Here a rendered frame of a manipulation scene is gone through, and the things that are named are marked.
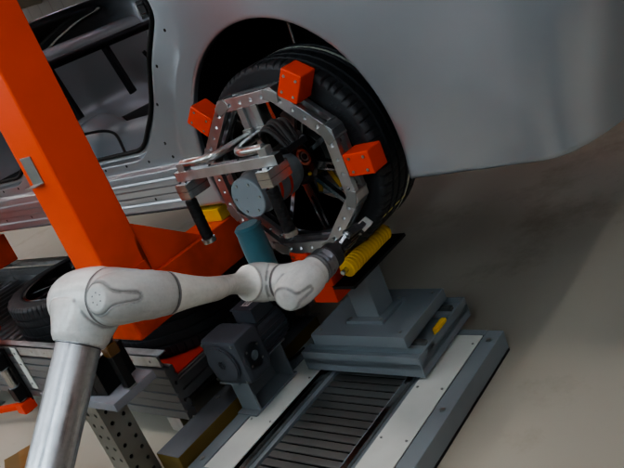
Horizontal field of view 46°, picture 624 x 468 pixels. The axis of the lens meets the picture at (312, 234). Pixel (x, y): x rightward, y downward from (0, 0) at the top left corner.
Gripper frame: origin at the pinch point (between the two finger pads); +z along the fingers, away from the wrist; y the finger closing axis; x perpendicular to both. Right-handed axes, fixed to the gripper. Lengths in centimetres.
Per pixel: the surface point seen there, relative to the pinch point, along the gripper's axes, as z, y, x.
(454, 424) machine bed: -16, -29, -56
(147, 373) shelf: -54, -54, 28
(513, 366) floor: 18, -28, -62
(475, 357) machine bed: 11, -28, -50
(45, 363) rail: -39, -133, 87
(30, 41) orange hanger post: -34, 14, 105
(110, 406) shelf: -69, -56, 29
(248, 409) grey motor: -27, -79, 1
